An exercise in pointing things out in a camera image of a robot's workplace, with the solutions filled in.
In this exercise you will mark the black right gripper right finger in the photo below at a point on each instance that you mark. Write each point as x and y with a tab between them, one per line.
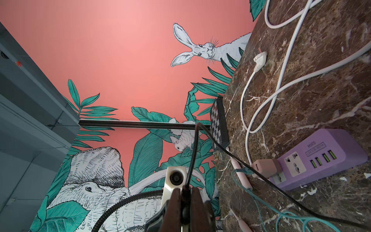
202	217

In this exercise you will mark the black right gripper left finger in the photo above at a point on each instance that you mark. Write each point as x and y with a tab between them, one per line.
172	219

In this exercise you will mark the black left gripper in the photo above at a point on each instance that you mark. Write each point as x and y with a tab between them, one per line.
158	222

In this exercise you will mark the white electric toothbrush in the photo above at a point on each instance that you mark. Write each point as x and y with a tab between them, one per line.
242	224
241	176

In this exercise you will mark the pink USB charger cube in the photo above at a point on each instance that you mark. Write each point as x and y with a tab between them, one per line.
267	167

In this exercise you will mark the black white chessboard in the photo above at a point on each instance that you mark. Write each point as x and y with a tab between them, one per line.
218	125

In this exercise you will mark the purple power strip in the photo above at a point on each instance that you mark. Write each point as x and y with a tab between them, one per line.
322	154

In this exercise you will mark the black enclosure corner post left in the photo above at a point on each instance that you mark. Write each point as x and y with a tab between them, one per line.
136	124

